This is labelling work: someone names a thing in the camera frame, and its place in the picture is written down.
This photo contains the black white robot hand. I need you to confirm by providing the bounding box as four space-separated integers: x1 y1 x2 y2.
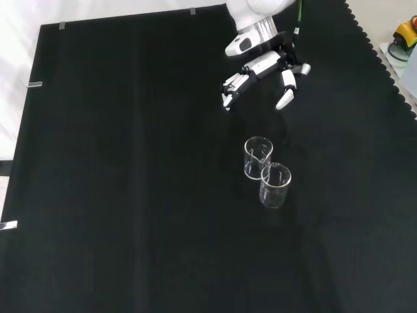
220 31 312 112

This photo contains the clear glass beaker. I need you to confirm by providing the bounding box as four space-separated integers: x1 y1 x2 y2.
259 162 293 209
243 136 273 181

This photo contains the pale board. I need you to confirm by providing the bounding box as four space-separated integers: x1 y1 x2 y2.
377 41 417 112

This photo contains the yellow stop button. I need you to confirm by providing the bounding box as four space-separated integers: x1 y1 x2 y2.
392 14 417 50

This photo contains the pale grey box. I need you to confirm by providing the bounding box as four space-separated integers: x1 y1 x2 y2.
399 45 417 98

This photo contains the black bench cloth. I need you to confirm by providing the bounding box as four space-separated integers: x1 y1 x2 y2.
0 0 417 313

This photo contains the white wrist camera shell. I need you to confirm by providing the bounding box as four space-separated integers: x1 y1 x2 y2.
224 34 258 58

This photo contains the green cable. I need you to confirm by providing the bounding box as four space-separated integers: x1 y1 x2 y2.
292 0 304 37

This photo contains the black stop button cable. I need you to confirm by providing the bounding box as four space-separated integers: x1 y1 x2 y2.
386 38 408 63

